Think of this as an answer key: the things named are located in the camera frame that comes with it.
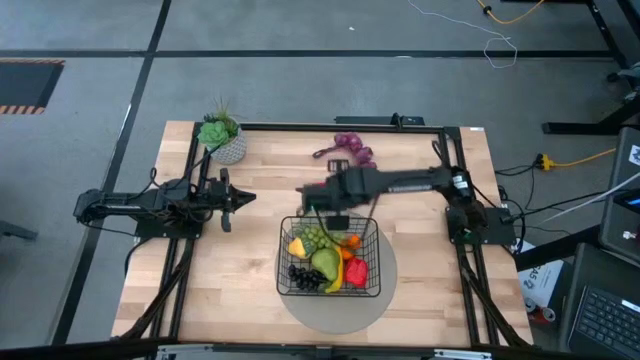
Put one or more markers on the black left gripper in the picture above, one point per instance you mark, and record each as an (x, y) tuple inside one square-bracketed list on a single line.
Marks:
[(212, 200)]

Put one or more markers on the green pear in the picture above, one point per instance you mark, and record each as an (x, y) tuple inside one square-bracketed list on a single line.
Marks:
[(325, 262)]

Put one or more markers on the black hazard-striped floor mat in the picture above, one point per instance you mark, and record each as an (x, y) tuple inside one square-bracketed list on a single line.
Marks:
[(25, 85)]

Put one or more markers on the black grape bunch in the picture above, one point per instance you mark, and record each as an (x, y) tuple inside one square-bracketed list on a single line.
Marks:
[(305, 279)]

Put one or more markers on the black aluminium table frame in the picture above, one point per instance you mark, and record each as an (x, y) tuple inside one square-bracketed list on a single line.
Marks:
[(280, 128)]

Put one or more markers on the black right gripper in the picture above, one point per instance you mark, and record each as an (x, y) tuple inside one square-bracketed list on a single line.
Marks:
[(357, 184)]

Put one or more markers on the red soda can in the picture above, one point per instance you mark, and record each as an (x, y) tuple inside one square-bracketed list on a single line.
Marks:
[(545, 314)]

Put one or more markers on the yellow banana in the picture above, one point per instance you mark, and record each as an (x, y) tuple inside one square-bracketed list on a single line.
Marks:
[(339, 275)]

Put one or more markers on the succulent plant in white pot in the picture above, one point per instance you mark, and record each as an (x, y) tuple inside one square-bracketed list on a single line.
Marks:
[(230, 150)]

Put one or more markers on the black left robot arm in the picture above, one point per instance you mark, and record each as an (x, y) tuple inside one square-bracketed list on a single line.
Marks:
[(130, 205)]

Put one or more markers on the round grey mat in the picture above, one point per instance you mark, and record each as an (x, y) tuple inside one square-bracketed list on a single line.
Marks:
[(345, 315)]

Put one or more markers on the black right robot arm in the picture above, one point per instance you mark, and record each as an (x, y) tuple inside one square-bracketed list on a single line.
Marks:
[(415, 181)]

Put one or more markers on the orange mandarin bunch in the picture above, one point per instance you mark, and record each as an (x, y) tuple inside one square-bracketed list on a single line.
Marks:
[(354, 242)]

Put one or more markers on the black furniture foot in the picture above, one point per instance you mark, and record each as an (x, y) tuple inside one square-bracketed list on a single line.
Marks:
[(15, 231)]

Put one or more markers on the purple grape bunch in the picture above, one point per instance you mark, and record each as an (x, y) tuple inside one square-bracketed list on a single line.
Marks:
[(355, 145)]

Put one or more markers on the black bracket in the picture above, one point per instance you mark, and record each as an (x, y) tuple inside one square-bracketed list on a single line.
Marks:
[(375, 120)]

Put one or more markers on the black crossbar with silver brackets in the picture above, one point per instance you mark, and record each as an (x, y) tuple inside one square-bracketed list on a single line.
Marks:
[(300, 351)]

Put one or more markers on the black electronic device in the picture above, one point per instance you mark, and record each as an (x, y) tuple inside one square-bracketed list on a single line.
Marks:
[(617, 225)]

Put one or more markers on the black desk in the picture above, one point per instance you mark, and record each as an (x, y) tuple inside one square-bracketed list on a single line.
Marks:
[(575, 128)]

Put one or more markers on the green grape bunch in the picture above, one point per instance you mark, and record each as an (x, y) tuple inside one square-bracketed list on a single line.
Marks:
[(315, 236)]

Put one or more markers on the red bell pepper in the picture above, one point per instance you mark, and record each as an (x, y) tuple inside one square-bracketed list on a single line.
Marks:
[(356, 272)]

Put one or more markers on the black laptop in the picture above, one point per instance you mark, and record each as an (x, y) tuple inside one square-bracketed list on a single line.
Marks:
[(600, 315)]

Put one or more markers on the yellow lemon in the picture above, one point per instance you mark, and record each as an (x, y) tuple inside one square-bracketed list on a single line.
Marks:
[(296, 248)]

